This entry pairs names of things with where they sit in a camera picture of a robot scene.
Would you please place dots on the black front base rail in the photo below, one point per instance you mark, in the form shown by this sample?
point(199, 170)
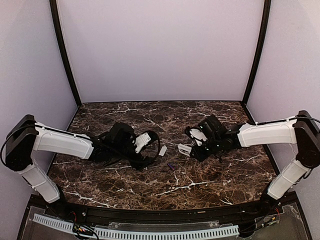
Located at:
point(242, 214)

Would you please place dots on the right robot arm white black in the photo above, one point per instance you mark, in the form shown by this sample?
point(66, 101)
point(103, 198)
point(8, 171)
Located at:
point(300, 130)

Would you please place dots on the left black frame post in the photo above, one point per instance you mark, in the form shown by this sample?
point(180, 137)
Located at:
point(63, 52)

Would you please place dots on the right black frame post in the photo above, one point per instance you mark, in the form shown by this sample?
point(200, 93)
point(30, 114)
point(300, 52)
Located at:
point(258, 51)

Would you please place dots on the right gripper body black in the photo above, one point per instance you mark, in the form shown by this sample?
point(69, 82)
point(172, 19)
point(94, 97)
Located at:
point(196, 152)

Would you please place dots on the black frame post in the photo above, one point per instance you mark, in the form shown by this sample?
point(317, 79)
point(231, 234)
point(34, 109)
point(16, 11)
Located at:
point(258, 51)
point(63, 52)

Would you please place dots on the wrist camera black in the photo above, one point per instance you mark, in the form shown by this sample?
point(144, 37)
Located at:
point(121, 133)
point(211, 127)

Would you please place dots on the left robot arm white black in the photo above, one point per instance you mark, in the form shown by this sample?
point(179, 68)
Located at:
point(29, 136)

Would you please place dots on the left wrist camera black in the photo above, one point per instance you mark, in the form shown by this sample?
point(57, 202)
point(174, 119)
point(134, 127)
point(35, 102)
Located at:
point(121, 133)

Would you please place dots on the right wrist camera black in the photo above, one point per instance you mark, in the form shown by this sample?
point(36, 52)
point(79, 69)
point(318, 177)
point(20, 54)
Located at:
point(211, 127)

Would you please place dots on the white slotted cable duct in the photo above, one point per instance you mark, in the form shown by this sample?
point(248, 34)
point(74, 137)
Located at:
point(135, 231)

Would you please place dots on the white battery cover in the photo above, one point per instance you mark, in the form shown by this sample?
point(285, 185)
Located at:
point(163, 150)

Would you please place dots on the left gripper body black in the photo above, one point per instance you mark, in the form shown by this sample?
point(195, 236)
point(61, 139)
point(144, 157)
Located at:
point(139, 162)

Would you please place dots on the white remote control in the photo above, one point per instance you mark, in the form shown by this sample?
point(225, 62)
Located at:
point(184, 149)

